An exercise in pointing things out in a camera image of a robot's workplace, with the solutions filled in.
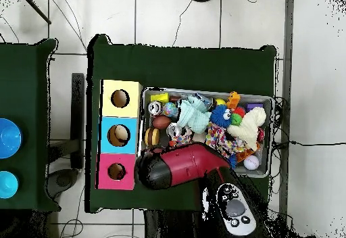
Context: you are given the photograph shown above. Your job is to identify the mint green waffle cloth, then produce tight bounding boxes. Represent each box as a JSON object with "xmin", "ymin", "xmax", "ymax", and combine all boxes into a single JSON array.
[{"xmin": 176, "ymin": 95, "xmax": 212, "ymax": 135}]

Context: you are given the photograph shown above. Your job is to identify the polka-dot fabric cloth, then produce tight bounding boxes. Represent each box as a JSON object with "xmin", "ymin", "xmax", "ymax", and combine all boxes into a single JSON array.
[{"xmin": 204, "ymin": 122, "xmax": 245, "ymax": 160}]

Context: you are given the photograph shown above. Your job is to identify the wooden box with three holes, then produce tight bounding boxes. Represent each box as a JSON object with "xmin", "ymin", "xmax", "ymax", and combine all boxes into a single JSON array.
[{"xmin": 96, "ymin": 79, "xmax": 143, "ymax": 191}]

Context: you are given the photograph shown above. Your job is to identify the brown toy football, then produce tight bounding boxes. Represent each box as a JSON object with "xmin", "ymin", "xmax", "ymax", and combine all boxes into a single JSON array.
[{"xmin": 151, "ymin": 115, "xmax": 172, "ymax": 130}]

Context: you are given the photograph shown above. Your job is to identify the small globe ball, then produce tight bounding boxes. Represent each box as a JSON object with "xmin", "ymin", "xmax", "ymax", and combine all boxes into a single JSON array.
[{"xmin": 162, "ymin": 101, "xmax": 179, "ymax": 119}]

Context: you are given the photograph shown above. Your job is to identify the wooden toy hamburger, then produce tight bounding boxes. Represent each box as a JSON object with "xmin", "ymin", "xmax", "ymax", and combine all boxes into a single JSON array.
[{"xmin": 144, "ymin": 127, "xmax": 160, "ymax": 146}]

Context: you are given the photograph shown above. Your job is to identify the blue spiky rubber ball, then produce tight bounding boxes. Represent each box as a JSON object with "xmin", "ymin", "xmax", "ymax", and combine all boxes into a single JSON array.
[{"xmin": 209, "ymin": 104, "xmax": 232, "ymax": 128}]

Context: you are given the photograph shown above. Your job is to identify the dark green table cloth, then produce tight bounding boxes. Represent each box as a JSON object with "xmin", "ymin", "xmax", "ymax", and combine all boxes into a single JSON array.
[
  {"xmin": 0, "ymin": 38, "xmax": 61, "ymax": 212},
  {"xmin": 85, "ymin": 33, "xmax": 278, "ymax": 214}
]

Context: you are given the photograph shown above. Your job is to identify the orange plastic toy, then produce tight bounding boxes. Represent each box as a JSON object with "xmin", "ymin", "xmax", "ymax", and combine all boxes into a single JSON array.
[{"xmin": 226, "ymin": 91, "xmax": 241, "ymax": 110}]

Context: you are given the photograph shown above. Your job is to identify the cream waffle cloth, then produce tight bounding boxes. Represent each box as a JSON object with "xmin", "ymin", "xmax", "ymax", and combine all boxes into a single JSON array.
[{"xmin": 226, "ymin": 106, "xmax": 268, "ymax": 151}]

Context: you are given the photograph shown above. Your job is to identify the black flat panel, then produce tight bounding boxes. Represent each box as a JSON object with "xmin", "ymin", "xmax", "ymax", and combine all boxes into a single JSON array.
[{"xmin": 70, "ymin": 72, "xmax": 86, "ymax": 170}]

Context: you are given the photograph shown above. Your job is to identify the dark grey stand foot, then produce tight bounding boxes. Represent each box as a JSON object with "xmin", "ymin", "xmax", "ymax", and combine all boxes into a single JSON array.
[{"xmin": 46, "ymin": 168, "xmax": 80, "ymax": 199}]

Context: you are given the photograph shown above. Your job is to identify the blue plastic bowl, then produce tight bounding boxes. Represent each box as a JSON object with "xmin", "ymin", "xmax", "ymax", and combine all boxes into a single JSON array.
[{"xmin": 0, "ymin": 118, "xmax": 23, "ymax": 160}]

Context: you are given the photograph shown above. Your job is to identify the black rod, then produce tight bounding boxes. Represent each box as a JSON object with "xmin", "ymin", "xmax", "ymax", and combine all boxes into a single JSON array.
[{"xmin": 22, "ymin": 0, "xmax": 52, "ymax": 25}]

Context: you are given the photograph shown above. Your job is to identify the blue plastic cup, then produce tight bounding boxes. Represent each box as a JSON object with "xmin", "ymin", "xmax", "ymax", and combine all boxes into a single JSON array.
[{"xmin": 0, "ymin": 170, "xmax": 19, "ymax": 199}]

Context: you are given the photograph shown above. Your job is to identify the shallow wire mesh bin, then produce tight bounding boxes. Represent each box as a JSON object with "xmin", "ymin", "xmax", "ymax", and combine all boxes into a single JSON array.
[{"xmin": 137, "ymin": 87, "xmax": 274, "ymax": 179}]

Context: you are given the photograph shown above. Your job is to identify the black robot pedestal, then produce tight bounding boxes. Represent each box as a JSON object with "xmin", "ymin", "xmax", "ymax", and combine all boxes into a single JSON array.
[{"xmin": 143, "ymin": 209, "xmax": 202, "ymax": 238}]

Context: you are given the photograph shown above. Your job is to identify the black cable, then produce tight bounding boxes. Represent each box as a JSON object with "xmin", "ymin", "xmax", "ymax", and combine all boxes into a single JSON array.
[{"xmin": 272, "ymin": 139, "xmax": 346, "ymax": 151}]

